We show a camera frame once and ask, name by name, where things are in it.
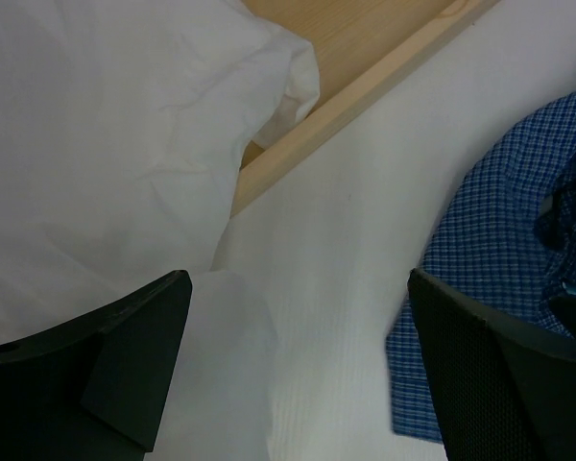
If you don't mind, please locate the white cloth garment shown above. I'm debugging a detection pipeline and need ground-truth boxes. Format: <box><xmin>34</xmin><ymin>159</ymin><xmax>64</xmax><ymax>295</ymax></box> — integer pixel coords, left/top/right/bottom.
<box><xmin>0</xmin><ymin>1</ymin><xmax>320</xmax><ymax>345</ymax></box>

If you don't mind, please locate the wooden clothes rack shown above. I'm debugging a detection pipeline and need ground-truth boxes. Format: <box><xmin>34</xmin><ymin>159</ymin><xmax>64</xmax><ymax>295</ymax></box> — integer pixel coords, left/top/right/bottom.
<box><xmin>231</xmin><ymin>0</ymin><xmax>495</xmax><ymax>214</ymax></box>

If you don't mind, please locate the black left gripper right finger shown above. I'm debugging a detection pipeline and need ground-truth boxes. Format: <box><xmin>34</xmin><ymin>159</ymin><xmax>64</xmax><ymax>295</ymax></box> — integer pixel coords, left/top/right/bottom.
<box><xmin>408</xmin><ymin>269</ymin><xmax>576</xmax><ymax>460</ymax></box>

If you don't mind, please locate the blue plaid shirt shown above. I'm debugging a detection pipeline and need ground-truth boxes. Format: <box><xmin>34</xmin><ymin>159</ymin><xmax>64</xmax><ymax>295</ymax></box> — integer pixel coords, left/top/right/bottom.
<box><xmin>385</xmin><ymin>81</ymin><xmax>576</xmax><ymax>441</ymax></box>

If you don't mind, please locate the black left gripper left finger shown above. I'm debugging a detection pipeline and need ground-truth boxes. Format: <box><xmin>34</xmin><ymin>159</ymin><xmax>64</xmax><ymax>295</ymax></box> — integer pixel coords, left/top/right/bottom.
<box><xmin>0</xmin><ymin>271</ymin><xmax>192</xmax><ymax>460</ymax></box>

